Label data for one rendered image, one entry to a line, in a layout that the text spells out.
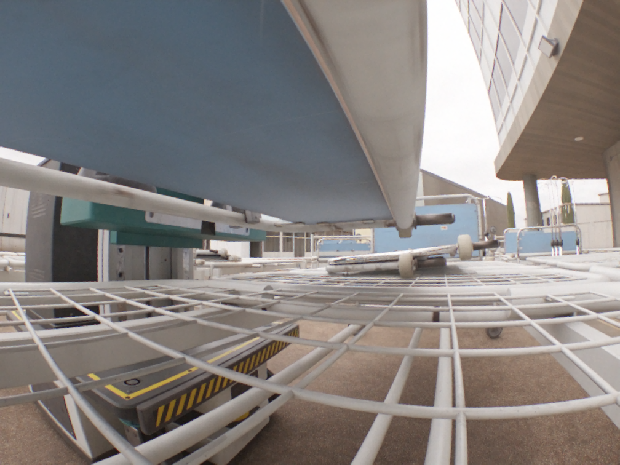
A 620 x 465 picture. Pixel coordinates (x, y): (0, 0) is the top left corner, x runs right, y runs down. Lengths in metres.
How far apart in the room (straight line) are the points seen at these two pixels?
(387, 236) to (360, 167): 1.68
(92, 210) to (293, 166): 0.39
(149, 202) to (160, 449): 0.25
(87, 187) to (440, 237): 1.79
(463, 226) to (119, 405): 1.83
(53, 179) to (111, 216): 0.28
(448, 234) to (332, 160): 1.68
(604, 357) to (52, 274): 1.04
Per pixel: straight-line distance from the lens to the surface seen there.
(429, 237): 1.86
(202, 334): 0.53
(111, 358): 0.44
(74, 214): 0.59
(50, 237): 0.88
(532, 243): 3.13
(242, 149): 0.18
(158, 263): 0.93
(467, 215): 1.88
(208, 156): 0.20
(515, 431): 1.02
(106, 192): 0.30
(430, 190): 11.83
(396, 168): 0.16
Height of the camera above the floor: 0.55
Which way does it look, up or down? 5 degrees up
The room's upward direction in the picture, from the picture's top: straight up
